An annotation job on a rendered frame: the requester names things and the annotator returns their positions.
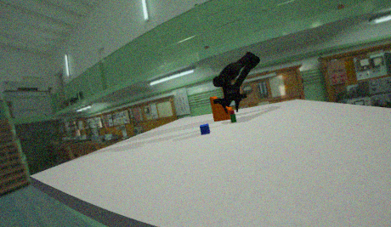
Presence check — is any blue block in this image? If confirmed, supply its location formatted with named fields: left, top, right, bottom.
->
left=200, top=124, right=210, bottom=135

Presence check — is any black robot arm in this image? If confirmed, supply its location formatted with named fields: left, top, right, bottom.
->
left=212, top=52, right=260, bottom=107

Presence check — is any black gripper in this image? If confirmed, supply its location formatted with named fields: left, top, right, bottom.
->
left=213, top=85, right=247, bottom=114

